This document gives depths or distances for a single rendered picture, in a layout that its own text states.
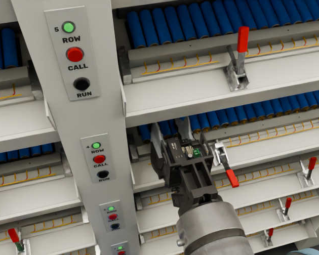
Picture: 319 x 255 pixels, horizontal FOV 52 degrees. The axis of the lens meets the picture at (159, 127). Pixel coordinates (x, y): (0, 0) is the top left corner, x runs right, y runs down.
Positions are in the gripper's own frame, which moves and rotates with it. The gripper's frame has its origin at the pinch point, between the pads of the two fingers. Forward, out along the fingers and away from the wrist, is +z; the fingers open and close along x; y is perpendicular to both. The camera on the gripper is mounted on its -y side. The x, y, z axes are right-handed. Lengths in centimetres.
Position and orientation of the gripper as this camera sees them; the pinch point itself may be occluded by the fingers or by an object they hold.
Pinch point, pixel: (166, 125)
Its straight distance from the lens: 62.7
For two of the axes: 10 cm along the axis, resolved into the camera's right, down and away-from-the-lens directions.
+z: -2.6, -7.3, 6.3
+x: -9.7, 1.9, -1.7
